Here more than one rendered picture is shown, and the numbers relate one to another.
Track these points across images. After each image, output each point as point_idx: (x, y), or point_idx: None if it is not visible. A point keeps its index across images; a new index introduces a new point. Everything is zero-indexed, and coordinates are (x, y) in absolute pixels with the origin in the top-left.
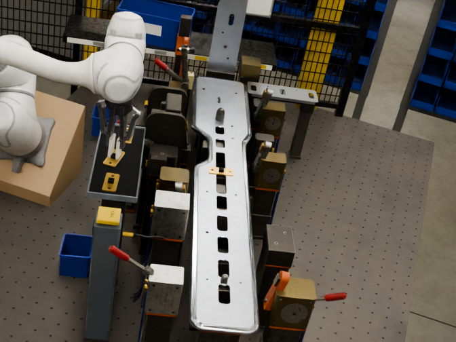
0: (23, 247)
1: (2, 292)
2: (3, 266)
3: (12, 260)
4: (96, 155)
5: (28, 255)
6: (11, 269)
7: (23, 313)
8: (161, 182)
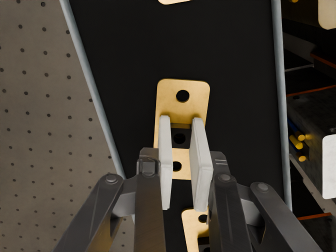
0: (38, 26)
1: (63, 119)
2: (37, 75)
3: (40, 60)
4: (112, 146)
5: (55, 41)
6: (50, 77)
7: (104, 141)
8: (317, 26)
